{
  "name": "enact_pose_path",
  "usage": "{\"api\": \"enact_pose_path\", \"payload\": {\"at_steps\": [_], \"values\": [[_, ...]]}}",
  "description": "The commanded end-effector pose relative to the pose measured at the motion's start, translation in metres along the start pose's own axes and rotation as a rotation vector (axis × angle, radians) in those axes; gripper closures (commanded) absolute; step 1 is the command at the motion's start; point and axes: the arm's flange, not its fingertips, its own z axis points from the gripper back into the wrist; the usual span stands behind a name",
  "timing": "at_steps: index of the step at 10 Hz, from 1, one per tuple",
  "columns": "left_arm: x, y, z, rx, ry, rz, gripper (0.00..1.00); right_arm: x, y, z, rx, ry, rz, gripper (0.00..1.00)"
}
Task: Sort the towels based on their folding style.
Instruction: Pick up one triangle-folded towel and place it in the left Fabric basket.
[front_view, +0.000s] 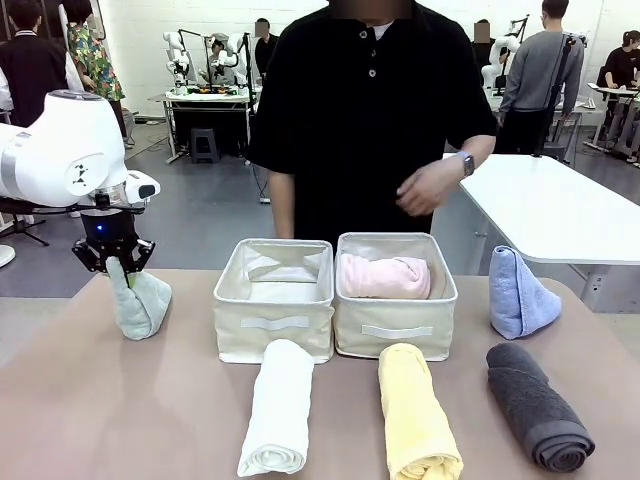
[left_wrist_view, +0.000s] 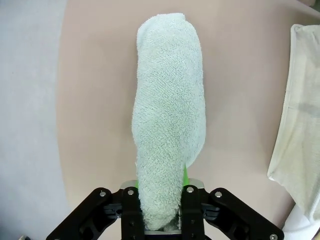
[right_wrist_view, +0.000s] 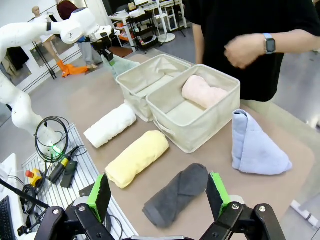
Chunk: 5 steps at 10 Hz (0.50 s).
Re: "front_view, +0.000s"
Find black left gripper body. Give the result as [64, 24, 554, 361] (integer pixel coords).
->
[79, 209, 144, 260]

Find green cone towel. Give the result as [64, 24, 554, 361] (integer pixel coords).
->
[104, 256, 173, 342]

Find white towel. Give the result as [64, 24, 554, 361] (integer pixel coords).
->
[236, 338, 316, 478]

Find yellow towel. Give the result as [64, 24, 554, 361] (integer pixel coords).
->
[376, 342, 465, 480]

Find blue cone towel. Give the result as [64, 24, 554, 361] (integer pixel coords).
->
[488, 244, 563, 341]

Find dark grey towel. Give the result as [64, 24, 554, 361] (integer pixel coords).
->
[485, 342, 597, 473]

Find person's left forearm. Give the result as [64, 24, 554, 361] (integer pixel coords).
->
[467, 132, 497, 174]

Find person's right forearm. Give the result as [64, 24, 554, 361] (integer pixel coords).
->
[267, 168, 298, 240]

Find person's left hand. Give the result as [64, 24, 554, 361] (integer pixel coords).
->
[395, 159, 465, 218]

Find black tripod legs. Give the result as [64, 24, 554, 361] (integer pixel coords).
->
[0, 213, 51, 247]

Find grey plastic stool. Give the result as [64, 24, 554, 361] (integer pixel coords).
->
[189, 127, 222, 164]

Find beige fabric storage bin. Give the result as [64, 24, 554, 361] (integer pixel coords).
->
[333, 231, 459, 363]
[213, 238, 336, 365]

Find white background workbench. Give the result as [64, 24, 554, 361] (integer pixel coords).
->
[160, 88, 257, 165]

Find bystander in floral dress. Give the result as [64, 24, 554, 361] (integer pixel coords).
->
[63, 0, 127, 147]

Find bystander in black jacket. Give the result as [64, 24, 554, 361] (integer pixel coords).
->
[0, 0, 72, 129]

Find bystander in dark top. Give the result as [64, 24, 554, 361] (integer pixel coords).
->
[471, 18, 497, 89]
[252, 18, 281, 89]

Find pink rolled towel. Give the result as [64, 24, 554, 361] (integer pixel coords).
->
[338, 253, 432, 301]

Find person in black polo shirt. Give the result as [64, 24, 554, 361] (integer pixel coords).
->
[248, 0, 499, 241]

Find large white table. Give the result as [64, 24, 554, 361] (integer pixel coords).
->
[442, 152, 640, 314]

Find man in grey sweater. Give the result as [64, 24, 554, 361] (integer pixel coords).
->
[498, 0, 586, 157]

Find black tripod stand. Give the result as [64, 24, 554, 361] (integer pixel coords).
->
[531, 30, 577, 159]

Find background desk with metal legs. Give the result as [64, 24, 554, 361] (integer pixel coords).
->
[584, 83, 640, 162]

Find woman in black top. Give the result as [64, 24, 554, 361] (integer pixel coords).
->
[596, 29, 640, 104]

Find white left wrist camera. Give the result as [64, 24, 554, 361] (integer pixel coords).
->
[122, 170, 162, 207]

